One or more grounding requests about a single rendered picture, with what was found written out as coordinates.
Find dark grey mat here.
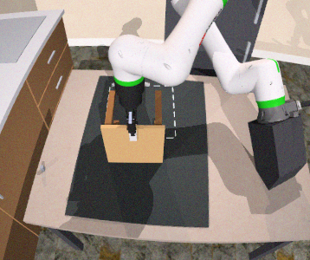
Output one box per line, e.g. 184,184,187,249
65,76,209,227

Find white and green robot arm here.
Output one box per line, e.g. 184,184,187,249
108,0,310,124

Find wooden stool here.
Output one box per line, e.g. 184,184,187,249
100,90,165,163

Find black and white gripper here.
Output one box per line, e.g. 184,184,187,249
119,95,142,141

